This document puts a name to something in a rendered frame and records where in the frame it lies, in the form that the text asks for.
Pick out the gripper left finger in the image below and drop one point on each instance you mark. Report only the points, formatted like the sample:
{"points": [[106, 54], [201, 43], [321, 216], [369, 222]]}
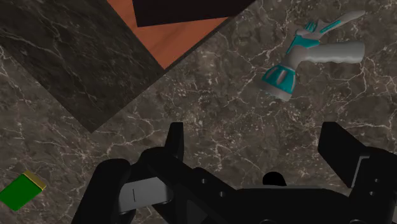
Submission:
{"points": [[173, 176]]}

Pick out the green block with gold edge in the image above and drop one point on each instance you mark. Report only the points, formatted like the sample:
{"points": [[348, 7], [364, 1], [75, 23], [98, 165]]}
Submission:
{"points": [[18, 192]]}

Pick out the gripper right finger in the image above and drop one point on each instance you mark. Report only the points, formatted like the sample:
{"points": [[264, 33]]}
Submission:
{"points": [[380, 173]]}

